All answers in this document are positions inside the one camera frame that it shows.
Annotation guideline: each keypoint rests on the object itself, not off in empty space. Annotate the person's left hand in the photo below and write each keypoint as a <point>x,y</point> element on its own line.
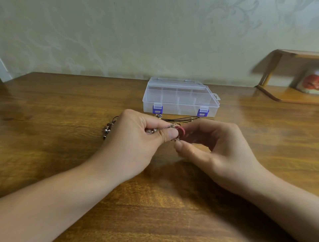
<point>129,147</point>

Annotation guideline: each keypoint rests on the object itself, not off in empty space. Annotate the person's right hand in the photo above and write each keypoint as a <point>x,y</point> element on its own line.
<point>227,154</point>

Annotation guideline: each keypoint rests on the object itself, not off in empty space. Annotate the clear plastic organizer box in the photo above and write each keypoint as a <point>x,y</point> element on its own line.
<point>180,97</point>

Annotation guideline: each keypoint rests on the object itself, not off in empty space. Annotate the person's left forearm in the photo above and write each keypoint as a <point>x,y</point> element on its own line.
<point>47,207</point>

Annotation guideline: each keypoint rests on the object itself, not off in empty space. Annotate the person's right forearm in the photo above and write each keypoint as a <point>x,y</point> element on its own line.
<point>294,214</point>

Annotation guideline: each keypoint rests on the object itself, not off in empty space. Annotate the wooden shelf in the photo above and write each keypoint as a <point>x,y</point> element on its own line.
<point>290,93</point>

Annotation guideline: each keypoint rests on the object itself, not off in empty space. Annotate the white printed mug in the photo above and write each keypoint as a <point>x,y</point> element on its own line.
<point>311,82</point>

